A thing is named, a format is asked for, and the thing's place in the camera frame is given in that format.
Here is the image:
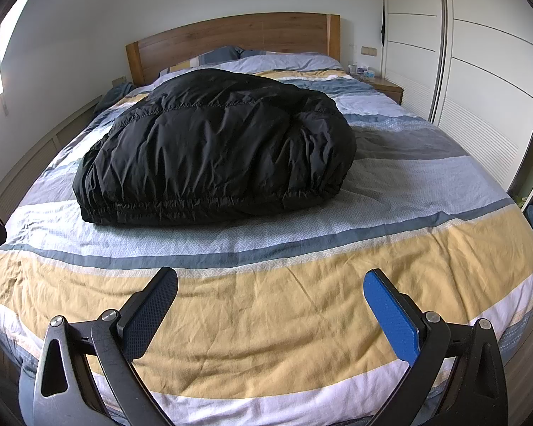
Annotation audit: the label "black puffer jacket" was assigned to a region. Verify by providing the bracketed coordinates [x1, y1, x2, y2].
[73, 69, 357, 227]

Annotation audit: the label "striped blue pillow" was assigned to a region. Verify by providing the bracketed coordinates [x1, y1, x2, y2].
[160, 45, 271, 76]

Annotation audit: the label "wooden headboard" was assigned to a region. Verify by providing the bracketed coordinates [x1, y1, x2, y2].
[125, 13, 341, 87]

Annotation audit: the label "wooden nightstand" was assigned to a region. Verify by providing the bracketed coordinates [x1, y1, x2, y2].
[360, 75, 404, 106]

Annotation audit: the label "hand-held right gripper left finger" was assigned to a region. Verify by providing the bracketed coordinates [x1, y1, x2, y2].
[33, 267, 179, 426]

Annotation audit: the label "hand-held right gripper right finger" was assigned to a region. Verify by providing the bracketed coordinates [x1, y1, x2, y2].
[363, 268, 509, 426]

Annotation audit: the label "dark blue clothes heap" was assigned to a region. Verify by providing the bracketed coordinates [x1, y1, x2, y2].
[93, 82, 134, 114]

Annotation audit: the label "striped duvet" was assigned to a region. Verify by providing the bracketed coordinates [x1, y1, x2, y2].
[0, 51, 533, 426]

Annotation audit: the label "low beige wall cabinet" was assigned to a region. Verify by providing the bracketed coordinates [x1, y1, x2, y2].
[0, 95, 103, 223]

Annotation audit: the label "white wardrobe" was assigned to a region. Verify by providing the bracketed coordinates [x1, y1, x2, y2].
[382, 0, 533, 191]

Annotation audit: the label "small items on nightstand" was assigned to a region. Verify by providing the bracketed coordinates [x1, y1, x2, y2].
[349, 64, 376, 81]

